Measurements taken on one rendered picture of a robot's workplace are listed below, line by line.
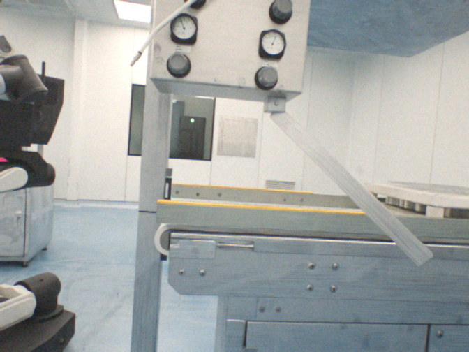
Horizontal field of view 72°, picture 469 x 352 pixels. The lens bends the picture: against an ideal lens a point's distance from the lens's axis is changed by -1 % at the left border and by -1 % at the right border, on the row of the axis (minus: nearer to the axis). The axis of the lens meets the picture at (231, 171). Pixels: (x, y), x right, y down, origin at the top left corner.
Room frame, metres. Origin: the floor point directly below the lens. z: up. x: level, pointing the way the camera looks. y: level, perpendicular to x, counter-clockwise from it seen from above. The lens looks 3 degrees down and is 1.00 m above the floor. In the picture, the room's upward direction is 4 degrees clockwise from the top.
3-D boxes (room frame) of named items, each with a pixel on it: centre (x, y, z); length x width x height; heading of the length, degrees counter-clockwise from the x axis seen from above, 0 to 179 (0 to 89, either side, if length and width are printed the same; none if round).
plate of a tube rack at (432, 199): (0.69, -0.46, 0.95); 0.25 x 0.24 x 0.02; 6
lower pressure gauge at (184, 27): (0.45, 0.08, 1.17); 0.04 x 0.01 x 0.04; 96
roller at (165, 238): (0.63, 0.10, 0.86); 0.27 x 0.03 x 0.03; 6
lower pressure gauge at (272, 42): (0.46, -0.04, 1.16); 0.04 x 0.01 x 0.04; 96
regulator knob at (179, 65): (0.45, 0.08, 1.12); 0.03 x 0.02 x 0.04; 96
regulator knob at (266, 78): (0.46, -0.04, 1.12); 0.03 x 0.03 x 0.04; 6
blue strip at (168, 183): (0.77, 0.15, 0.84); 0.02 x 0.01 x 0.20; 96
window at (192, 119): (5.44, 1.03, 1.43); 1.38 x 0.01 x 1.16; 102
